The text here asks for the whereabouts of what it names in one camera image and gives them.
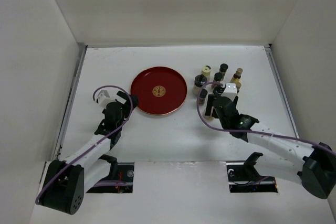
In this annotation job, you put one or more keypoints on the tall yellow oil bottle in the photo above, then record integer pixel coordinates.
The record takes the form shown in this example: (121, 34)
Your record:
(236, 76)

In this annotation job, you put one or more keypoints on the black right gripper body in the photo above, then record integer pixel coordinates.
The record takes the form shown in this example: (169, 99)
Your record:
(223, 124)

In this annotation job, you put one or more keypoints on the pink cap spice jar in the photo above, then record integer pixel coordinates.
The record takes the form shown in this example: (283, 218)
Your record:
(202, 97)

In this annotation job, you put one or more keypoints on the short yellow oil bottle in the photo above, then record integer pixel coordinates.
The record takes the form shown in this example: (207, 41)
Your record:
(238, 86)

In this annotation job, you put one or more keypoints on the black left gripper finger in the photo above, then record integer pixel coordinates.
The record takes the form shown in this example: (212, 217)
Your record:
(134, 101)
(122, 95)

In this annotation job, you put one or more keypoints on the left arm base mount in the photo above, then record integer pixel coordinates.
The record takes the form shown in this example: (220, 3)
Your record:
(124, 173)

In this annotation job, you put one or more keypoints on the black cap pepper grinder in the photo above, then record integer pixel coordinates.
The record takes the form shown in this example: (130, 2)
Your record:
(199, 81)

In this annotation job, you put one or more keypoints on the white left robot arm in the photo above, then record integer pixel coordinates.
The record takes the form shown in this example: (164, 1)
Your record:
(91, 169)

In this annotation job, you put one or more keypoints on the black cap dark spice jar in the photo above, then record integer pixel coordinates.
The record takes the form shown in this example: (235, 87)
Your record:
(218, 77)

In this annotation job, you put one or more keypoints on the cream cap salt shaker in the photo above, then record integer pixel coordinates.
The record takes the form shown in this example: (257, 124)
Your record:
(206, 71)

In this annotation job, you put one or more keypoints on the black cap brown spice jar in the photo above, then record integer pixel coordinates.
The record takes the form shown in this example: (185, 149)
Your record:
(218, 90)

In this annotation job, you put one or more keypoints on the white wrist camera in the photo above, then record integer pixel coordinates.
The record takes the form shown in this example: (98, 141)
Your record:
(230, 91)
(103, 98)

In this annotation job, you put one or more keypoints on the black cap spice jar back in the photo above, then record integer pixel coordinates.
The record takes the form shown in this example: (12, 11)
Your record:
(223, 69)

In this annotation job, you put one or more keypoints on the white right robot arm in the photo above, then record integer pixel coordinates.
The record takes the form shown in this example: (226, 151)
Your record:
(303, 162)

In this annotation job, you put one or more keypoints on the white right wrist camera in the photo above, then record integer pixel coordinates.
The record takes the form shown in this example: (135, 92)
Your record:
(230, 91)

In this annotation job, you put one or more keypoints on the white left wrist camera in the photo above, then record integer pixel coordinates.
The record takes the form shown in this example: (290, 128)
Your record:
(103, 98)

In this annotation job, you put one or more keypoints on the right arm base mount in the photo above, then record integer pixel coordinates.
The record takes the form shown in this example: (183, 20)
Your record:
(242, 180)

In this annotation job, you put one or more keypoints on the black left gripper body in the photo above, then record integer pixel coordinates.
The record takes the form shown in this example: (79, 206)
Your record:
(125, 109)

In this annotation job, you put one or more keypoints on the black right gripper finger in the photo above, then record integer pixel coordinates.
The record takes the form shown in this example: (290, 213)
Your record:
(235, 101)
(209, 110)

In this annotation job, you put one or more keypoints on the red round lacquer tray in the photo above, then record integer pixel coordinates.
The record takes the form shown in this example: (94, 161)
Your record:
(160, 90)

